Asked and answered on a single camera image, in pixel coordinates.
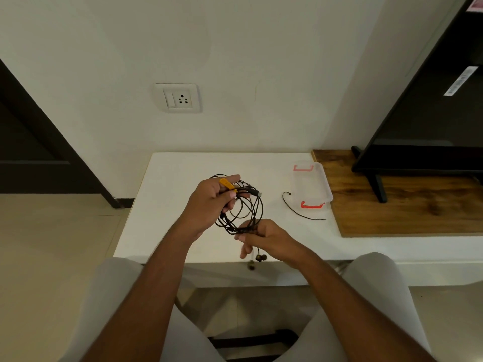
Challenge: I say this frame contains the clear box with red clips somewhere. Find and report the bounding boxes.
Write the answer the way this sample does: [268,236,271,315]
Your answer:
[293,161,334,210]

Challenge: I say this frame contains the dark brown door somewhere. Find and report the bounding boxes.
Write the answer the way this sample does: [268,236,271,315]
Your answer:
[0,101,105,195]

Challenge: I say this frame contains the black television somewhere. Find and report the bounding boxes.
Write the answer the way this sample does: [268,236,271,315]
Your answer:
[351,0,483,204]

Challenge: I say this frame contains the person's left forearm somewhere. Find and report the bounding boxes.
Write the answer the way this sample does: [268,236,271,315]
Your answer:
[81,222,201,362]

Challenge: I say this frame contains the person's right hand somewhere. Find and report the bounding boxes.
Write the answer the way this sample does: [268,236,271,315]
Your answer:
[234,219,302,268]

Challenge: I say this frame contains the black earphones with yellow tie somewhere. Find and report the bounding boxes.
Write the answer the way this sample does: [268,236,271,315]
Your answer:
[214,178,269,272]

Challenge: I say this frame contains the white wall socket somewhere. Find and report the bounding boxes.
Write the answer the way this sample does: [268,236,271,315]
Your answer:
[154,83,202,114]

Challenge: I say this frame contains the black stool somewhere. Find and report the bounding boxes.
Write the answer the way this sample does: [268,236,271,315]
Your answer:
[207,329,299,360]

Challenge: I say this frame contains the wooden cabinet top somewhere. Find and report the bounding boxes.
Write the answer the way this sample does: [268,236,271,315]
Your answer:
[311,149,483,238]

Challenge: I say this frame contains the black door frame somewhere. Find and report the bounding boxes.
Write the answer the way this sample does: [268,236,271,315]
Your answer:
[0,60,136,209]

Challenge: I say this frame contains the short black cable tie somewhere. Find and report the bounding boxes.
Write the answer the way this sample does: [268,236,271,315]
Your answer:
[282,191,327,221]

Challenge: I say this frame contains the person's left hand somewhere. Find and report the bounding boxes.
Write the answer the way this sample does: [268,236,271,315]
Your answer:
[185,174,250,242]

